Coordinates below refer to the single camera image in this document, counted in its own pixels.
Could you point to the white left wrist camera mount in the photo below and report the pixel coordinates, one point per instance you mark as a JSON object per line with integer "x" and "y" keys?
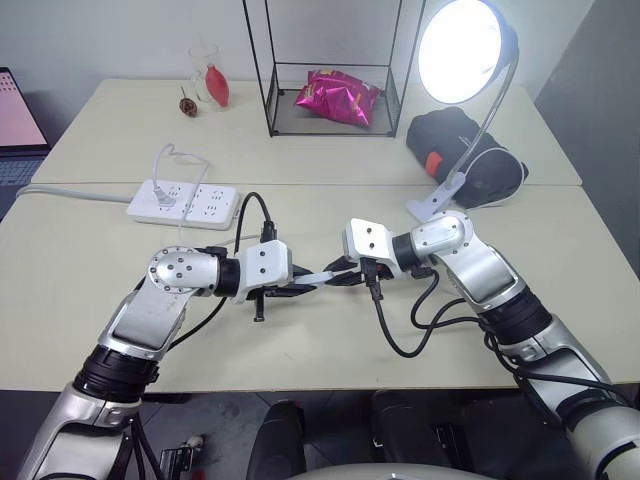
{"x": 267, "y": 260}

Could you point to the cream rounded robot torso edge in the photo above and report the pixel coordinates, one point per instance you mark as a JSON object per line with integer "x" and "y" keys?
{"x": 385, "y": 472}

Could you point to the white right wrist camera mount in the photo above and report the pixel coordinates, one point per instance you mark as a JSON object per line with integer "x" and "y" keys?
{"x": 367, "y": 237}

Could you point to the pink snack bag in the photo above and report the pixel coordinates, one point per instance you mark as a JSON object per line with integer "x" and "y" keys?
{"x": 335, "y": 100}

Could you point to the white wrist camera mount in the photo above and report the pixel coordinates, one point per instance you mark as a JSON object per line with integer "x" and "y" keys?
{"x": 267, "y": 260}
{"x": 367, "y": 237}

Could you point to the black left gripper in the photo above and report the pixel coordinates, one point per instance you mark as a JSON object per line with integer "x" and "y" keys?
{"x": 260, "y": 295}

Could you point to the black pouch with orange tag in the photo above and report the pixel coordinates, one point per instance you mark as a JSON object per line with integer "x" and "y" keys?
{"x": 445, "y": 135}

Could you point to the small brown dried pod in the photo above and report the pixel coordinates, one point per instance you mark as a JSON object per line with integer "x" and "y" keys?
{"x": 189, "y": 106}

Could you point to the dark rounded shape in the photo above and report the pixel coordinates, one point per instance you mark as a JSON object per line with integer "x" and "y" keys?
{"x": 400, "y": 430}
{"x": 277, "y": 440}

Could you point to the small metal floor bracket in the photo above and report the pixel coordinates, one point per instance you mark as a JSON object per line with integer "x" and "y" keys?
{"x": 177, "y": 455}

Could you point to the white clip-on desk lamp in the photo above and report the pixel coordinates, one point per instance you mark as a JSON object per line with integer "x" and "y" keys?
{"x": 460, "y": 50}

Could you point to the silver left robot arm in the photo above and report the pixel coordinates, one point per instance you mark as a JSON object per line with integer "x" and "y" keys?
{"x": 160, "y": 310}

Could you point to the red rubber bulb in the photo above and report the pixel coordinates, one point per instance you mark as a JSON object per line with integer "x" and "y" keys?
{"x": 218, "y": 85}

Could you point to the laptop with pink screen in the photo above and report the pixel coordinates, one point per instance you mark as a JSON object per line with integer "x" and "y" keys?
{"x": 15, "y": 115}

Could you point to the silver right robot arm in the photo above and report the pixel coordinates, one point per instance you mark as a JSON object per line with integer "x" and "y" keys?
{"x": 480, "y": 265}

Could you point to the white power strip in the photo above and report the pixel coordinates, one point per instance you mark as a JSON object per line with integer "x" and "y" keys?
{"x": 200, "y": 202}

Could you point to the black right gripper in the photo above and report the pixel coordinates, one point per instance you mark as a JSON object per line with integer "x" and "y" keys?
{"x": 387, "y": 272}

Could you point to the clear glass cup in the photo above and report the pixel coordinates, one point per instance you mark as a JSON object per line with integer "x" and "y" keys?
{"x": 200, "y": 65}

